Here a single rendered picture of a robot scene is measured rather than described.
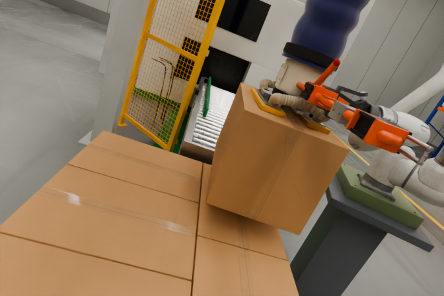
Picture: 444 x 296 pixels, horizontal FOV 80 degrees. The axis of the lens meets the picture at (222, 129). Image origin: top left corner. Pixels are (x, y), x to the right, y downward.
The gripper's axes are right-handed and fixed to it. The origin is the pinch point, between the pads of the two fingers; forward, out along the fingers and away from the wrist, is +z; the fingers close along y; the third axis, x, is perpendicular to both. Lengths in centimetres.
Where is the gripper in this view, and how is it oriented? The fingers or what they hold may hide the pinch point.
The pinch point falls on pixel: (320, 96)
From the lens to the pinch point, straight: 94.8
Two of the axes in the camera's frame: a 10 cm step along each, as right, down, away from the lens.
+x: -0.2, -3.6, 9.3
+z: -9.3, -3.3, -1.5
